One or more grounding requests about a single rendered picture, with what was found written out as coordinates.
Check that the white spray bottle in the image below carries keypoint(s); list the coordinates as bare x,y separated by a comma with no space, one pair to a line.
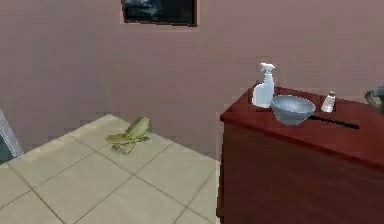
264,90

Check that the dark framed wall picture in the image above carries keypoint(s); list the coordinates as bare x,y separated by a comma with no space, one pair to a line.
160,11

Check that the blue-grey bowl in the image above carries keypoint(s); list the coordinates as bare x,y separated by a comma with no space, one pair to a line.
292,110

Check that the grey slanted panel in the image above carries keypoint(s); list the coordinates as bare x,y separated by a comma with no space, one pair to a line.
8,140

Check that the red-brown wooden counter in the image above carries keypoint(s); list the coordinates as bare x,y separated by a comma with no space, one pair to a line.
300,166

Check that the clear salt shaker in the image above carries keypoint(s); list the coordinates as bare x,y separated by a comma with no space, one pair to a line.
328,103

